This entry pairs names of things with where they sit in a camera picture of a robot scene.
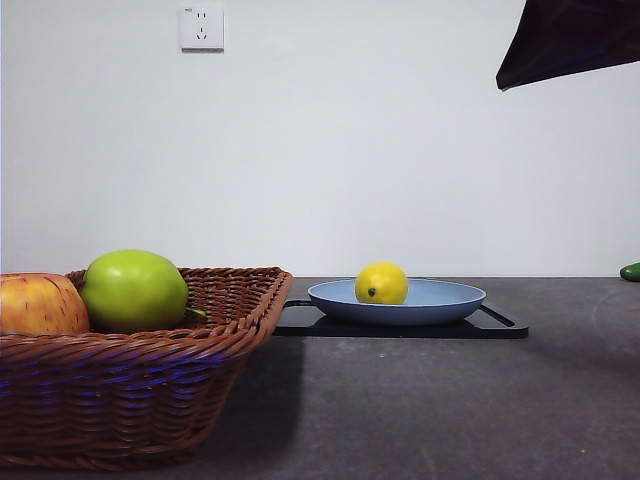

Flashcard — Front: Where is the yellow lemon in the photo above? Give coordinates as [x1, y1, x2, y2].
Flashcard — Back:
[354, 261, 410, 305]

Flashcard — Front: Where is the blue plate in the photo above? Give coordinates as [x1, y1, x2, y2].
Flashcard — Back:
[307, 278, 487, 328]

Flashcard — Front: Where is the brown wicker basket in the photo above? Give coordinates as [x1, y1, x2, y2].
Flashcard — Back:
[0, 266, 295, 472]

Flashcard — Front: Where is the black flat tray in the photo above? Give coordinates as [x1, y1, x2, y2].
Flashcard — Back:
[273, 298, 530, 339]

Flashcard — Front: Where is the green apple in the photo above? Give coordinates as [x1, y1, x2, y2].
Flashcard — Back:
[79, 249, 190, 333]

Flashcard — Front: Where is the red yellow apple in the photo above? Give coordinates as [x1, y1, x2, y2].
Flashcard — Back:
[0, 272, 92, 336]

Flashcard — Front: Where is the white wall socket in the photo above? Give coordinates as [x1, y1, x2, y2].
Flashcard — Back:
[180, 5, 225, 53]

